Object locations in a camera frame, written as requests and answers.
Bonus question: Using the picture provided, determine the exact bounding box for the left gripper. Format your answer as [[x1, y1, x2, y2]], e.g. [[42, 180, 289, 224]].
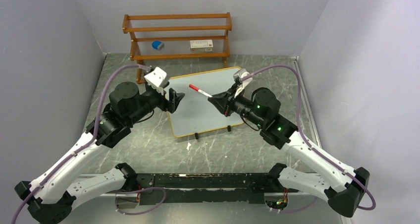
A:
[[126, 81, 185, 125]]

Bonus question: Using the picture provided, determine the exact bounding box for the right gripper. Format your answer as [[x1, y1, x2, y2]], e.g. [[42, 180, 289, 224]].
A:
[[208, 83, 265, 127]]

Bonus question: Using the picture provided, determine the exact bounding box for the white red-ended marker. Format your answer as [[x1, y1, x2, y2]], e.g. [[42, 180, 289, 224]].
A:
[[189, 84, 212, 98]]

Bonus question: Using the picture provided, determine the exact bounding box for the yellow framed whiteboard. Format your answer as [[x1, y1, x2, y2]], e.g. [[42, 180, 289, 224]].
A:
[[165, 66, 243, 138]]

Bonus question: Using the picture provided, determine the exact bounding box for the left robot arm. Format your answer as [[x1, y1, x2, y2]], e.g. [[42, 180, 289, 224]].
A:
[[15, 82, 185, 224]]

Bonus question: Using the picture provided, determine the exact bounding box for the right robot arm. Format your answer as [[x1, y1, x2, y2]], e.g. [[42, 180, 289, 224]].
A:
[[208, 88, 370, 218]]

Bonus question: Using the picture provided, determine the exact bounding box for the blue whiteboard eraser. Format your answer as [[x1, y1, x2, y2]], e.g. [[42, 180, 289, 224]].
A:
[[152, 41, 164, 51]]

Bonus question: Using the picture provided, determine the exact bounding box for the white red marker box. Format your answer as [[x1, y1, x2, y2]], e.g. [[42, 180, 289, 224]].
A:
[[190, 39, 213, 53]]

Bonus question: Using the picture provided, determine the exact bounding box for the wooden two-tier rack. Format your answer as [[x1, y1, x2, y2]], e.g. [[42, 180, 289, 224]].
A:
[[122, 12, 233, 68]]

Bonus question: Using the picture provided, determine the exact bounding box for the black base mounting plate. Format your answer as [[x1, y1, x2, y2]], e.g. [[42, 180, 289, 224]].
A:
[[118, 173, 286, 205]]

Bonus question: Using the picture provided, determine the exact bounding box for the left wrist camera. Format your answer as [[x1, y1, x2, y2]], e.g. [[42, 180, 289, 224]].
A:
[[144, 67, 169, 95]]

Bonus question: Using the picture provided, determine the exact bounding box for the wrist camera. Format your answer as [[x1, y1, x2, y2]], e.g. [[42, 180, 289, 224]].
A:
[[233, 68, 253, 98], [144, 67, 169, 95]]

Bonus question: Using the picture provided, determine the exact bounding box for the whiteboard wire stand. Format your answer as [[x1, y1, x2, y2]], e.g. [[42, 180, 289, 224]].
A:
[[194, 125, 232, 140]]

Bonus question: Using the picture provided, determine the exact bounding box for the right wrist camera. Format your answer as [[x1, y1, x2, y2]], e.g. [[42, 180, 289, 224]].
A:
[[233, 68, 253, 98]]

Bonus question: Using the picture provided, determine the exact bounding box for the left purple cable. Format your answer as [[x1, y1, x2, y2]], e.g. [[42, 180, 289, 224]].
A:
[[10, 64, 168, 224]]

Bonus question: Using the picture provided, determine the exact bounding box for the purple cable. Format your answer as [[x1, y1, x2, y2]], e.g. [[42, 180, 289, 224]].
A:
[[241, 64, 377, 214], [10, 64, 168, 224]]

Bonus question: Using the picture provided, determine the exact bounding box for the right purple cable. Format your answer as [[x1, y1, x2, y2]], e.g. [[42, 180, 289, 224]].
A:
[[241, 64, 377, 214]]

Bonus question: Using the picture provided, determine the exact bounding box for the aluminium rail frame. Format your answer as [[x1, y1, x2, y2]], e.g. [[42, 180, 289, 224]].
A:
[[54, 173, 329, 197]]

